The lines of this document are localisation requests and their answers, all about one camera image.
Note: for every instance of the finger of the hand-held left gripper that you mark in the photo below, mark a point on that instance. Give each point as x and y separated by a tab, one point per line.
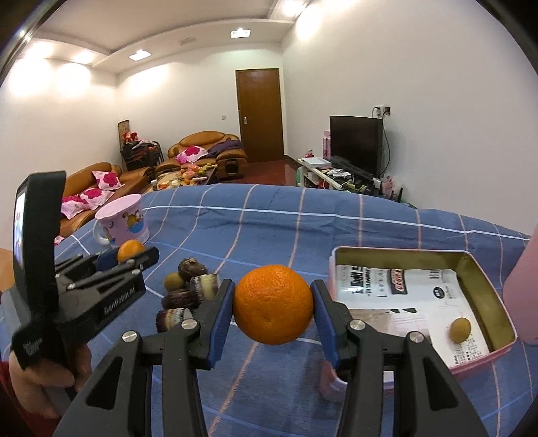
105	259
126	267

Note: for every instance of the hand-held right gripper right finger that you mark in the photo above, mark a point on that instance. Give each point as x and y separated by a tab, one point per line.
323	323

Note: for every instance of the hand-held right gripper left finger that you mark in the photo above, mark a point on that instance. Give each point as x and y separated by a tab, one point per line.
220	319

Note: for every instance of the small orange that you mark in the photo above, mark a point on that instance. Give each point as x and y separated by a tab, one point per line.
130	251

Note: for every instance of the dark water chestnut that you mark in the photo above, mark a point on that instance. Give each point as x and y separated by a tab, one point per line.
204	286

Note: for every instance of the chocolate glazed donut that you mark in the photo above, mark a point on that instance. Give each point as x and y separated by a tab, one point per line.
180	299

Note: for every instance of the large orange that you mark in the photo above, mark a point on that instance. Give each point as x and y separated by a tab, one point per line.
272	304

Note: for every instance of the gold metal tin box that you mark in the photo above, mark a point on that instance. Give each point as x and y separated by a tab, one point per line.
483	277

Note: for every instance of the person's left forearm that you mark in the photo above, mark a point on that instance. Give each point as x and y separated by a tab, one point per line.
10	420

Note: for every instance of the person's left hand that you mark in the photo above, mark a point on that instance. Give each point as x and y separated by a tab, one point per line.
82	363

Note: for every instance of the pink cartoon print cup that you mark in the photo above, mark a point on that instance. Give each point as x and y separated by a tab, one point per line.
122	222

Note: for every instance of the small brown kiwi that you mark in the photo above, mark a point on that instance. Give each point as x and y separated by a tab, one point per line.
172	280
459	329

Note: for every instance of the chocolate donut on table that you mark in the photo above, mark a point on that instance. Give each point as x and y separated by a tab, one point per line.
192	269

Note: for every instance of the pink floral pillow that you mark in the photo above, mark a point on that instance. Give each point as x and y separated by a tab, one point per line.
94	195
75	206
191	154
107	178

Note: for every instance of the brown leather sofa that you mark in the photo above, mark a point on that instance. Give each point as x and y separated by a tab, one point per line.
84	176
201	143

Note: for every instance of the printed paper sheet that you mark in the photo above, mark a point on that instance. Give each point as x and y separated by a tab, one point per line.
420	294

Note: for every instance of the coffee table with snacks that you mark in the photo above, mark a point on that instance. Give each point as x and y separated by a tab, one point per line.
185	176

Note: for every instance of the blue plaid blanket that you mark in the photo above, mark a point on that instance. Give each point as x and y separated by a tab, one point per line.
294	218

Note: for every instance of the black rack with clothes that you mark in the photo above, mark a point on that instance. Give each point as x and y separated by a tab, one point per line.
141	153

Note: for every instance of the black router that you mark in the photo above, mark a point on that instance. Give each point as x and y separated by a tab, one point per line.
389	191

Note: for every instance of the white television stand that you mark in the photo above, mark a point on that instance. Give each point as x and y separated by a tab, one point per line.
319	172

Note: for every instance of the purple cloth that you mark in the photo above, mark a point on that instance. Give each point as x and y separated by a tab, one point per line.
227	147

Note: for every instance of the pink box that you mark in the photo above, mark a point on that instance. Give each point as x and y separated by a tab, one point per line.
326	145

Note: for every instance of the black television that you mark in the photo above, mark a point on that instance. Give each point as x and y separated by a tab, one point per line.
355	143

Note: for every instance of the brown wooden door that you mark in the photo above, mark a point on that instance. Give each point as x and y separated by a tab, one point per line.
258	115

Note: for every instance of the pink tin lid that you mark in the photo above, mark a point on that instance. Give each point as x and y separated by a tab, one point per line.
525	294

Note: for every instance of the square ceiling light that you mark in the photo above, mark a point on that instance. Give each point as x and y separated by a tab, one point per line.
139	54
240	32

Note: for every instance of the ceiling air vent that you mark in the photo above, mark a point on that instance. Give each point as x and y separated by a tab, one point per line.
188	41

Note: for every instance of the white wall outlet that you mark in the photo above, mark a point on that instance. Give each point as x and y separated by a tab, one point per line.
383	110

